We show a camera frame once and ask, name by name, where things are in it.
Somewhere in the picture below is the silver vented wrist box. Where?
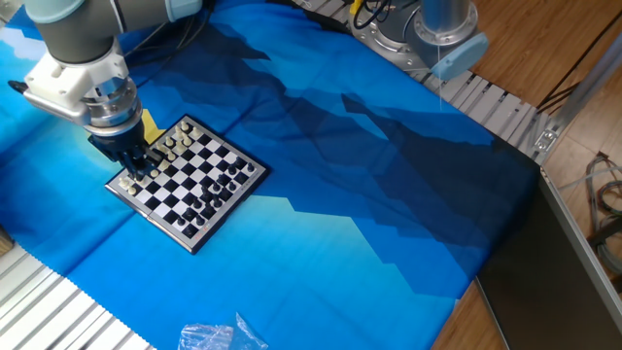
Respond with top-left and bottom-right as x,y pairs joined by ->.
21,89 -> 93,127

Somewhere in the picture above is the grey cable bundle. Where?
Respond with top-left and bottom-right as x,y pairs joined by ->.
558,151 -> 622,278

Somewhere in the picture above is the black floor cable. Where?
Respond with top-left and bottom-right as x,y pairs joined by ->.
536,9 -> 622,116

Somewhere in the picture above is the clear plastic zip bag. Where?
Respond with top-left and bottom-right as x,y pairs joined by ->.
177,312 -> 270,350

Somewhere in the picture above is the aluminium corner bracket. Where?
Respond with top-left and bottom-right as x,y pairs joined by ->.
533,126 -> 560,153

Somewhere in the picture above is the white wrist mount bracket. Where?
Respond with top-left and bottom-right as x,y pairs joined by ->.
23,43 -> 130,113

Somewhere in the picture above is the black white folding chessboard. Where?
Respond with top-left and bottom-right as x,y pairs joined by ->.
104,114 -> 271,256

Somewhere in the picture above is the blue mountain print cloth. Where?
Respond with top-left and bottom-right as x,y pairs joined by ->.
0,0 -> 540,350

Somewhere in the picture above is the black aluminium framed panel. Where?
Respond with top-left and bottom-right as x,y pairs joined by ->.
474,167 -> 622,350

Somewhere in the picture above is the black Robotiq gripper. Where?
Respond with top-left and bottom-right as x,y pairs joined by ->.
86,120 -> 166,180

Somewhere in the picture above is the aluminium frame beam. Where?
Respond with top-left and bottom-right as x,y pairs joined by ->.
534,33 -> 622,164

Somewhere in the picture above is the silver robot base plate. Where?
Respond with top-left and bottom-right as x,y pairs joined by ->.
348,2 -> 438,74

